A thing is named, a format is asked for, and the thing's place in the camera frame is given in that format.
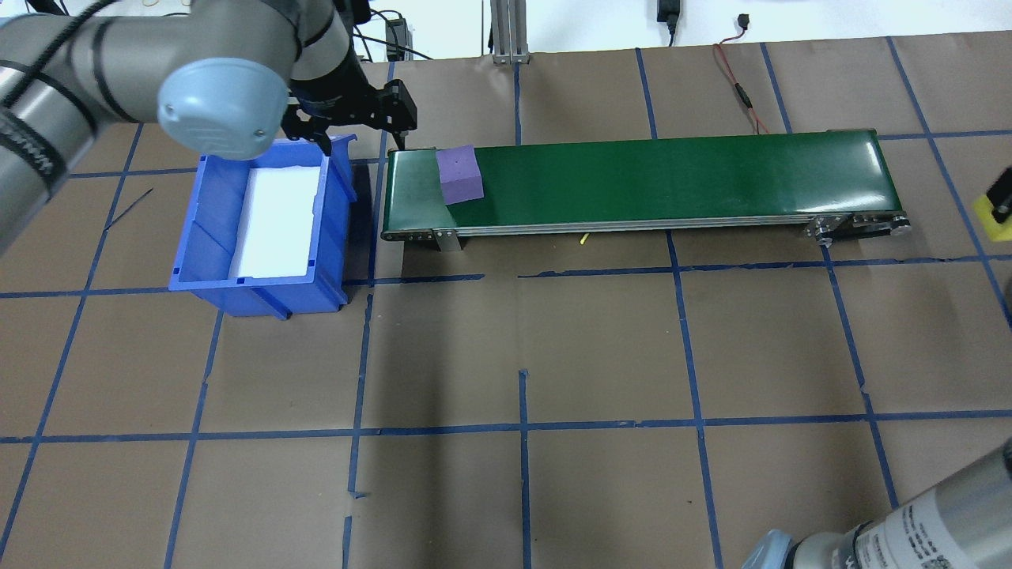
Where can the yellow foam block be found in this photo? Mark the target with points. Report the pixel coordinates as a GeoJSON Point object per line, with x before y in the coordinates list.
{"type": "Point", "coordinates": [988, 225]}

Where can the purple foam block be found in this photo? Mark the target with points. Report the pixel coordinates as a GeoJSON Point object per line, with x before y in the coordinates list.
{"type": "Point", "coordinates": [460, 178]}

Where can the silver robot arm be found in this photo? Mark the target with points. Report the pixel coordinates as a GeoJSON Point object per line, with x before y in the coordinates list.
{"type": "Point", "coordinates": [95, 55]}
{"type": "Point", "coordinates": [909, 521]}

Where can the white foam sheet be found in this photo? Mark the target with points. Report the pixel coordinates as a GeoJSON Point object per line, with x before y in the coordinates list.
{"type": "Point", "coordinates": [277, 221]}

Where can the blue plastic storage bin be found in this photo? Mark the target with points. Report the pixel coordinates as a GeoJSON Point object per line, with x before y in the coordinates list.
{"type": "Point", "coordinates": [213, 253]}

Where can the green conveyor belt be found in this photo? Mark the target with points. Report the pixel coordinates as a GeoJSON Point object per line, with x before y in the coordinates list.
{"type": "Point", "coordinates": [672, 182]}

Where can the aluminium profile post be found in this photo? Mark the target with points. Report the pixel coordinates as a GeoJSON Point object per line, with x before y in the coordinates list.
{"type": "Point", "coordinates": [510, 32]}

